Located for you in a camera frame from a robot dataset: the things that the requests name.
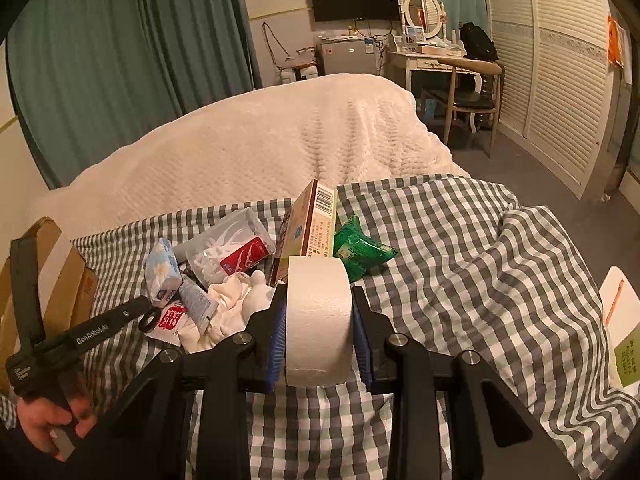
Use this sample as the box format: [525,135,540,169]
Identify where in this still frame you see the blue white tissue pack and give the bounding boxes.
[143,238,182,308]

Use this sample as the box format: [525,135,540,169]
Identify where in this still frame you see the brown cardboard box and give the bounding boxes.
[0,216,99,396]

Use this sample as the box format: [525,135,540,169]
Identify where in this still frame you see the white crumpled cloth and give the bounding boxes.
[180,270,275,353]

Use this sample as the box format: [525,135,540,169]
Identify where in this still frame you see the oval white vanity mirror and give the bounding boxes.
[402,0,445,28]

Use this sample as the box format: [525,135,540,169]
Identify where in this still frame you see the white textured bedspread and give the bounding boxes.
[30,73,471,231]

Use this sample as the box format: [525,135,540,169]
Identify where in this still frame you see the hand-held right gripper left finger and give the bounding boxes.
[87,282,288,480]

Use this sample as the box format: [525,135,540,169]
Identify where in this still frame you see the flat brown paper box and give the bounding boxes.
[270,179,338,286]

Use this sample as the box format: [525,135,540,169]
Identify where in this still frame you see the white tape roll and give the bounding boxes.
[284,255,353,388]

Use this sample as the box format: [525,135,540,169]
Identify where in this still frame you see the green snack packet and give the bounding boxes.
[332,215,399,283]

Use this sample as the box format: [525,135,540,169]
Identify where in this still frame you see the flat white box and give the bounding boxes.
[417,42,466,56]

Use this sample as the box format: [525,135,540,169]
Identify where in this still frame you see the black backpack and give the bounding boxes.
[459,22,498,61]

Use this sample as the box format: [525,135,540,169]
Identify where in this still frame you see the silver mini fridge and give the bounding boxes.
[318,37,379,78]

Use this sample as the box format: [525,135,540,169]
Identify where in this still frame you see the wooden chair with dark seat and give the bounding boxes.
[419,56,505,156]

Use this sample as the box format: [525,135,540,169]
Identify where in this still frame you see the clear floss pick container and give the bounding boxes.
[185,206,277,291]

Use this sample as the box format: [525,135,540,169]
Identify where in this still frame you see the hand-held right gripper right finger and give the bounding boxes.
[351,285,581,480]

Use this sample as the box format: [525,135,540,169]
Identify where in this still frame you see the red and white sachet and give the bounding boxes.
[155,301,188,345]

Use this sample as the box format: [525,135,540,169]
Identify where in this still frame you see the wall cable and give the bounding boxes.
[262,21,296,68]

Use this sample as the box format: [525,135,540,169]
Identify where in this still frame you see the white dressing table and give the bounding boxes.
[385,50,496,133]

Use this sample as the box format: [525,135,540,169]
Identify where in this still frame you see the person's left hand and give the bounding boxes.
[17,385,98,461]

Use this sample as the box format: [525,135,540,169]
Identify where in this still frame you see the small wooden side table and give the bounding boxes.
[295,47,321,81]

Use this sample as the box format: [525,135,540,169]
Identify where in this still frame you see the white side table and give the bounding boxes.
[597,265,640,391]

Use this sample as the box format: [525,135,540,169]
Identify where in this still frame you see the white louvred wardrobe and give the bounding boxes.
[480,0,631,201]

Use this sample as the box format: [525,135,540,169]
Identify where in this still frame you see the orange hanging bag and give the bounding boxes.
[606,15,633,86]

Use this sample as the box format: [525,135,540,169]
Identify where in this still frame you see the grey checked blanket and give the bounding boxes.
[0,174,640,480]

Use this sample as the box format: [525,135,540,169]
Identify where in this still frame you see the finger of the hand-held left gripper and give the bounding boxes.
[32,297,152,361]
[10,237,48,348]

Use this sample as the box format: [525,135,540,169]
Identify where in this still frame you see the small white tube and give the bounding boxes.
[177,277,221,336]

